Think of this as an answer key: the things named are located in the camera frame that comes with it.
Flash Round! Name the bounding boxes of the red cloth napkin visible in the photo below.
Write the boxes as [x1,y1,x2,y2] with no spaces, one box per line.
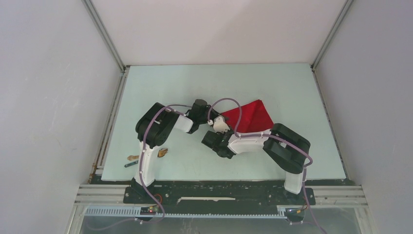
[222,100,274,133]

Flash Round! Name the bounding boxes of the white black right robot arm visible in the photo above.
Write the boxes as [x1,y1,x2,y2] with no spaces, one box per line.
[202,117,313,204]

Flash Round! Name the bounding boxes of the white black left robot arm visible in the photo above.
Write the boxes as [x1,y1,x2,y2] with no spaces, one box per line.
[134,99,222,203]

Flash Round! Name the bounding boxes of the wooden fork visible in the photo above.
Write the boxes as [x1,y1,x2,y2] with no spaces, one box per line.
[127,148,168,161]

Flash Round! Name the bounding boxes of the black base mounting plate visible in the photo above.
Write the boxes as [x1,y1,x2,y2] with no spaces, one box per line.
[123,180,316,214]

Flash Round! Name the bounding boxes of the aluminium corner frame post left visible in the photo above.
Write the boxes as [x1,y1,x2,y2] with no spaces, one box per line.
[81,0,126,73]

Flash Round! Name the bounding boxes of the aluminium corner frame post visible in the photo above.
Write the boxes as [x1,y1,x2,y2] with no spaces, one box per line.
[81,0,126,73]
[311,0,355,71]

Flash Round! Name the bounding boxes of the grey slotted cable duct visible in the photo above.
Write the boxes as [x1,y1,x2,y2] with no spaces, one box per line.
[84,206,286,219]

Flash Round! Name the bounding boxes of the aluminium corner frame post right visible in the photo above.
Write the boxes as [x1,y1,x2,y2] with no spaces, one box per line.
[311,0,355,71]

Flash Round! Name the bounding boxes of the aluminium front rail frame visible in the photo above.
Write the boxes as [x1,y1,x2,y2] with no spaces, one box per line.
[75,184,368,208]

